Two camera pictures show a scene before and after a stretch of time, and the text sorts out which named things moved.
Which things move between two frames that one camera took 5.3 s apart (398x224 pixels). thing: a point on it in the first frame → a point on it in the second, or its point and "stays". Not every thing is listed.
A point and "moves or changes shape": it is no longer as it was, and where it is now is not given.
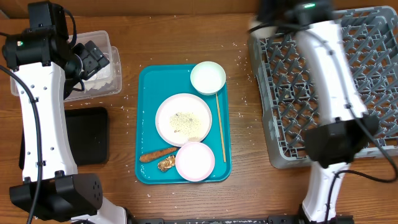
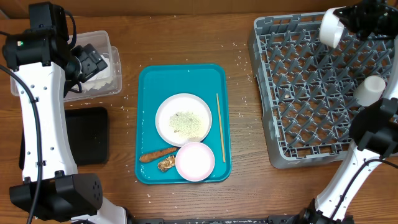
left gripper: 93,57 stays
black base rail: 270,219 stays
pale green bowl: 208,78 moves or changes shape
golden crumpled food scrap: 168,163 stays
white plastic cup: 263,32 → 369,91
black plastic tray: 88,130 stays
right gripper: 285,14 → 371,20
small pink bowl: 194,161 stays
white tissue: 100,79 stays
